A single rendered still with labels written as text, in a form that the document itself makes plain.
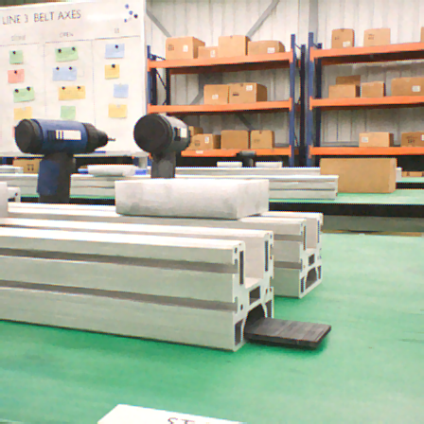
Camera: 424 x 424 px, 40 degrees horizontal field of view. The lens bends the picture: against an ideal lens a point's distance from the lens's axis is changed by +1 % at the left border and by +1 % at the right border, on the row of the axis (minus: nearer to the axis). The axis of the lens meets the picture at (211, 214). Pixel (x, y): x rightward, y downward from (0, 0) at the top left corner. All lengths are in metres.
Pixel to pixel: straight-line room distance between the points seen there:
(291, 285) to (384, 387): 0.25
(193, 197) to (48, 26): 3.62
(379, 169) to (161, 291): 2.18
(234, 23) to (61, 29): 7.96
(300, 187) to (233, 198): 1.57
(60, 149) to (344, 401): 0.75
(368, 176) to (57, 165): 1.79
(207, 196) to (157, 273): 0.20
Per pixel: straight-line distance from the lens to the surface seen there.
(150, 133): 0.87
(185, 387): 0.41
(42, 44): 4.24
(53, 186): 1.03
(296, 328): 0.50
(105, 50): 3.98
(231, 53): 10.72
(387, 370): 0.45
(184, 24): 12.24
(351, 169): 2.63
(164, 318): 0.49
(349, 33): 10.43
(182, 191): 0.67
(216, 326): 0.47
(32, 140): 1.00
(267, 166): 4.11
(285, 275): 0.64
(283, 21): 11.62
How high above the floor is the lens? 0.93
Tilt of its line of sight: 5 degrees down
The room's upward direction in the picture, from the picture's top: straight up
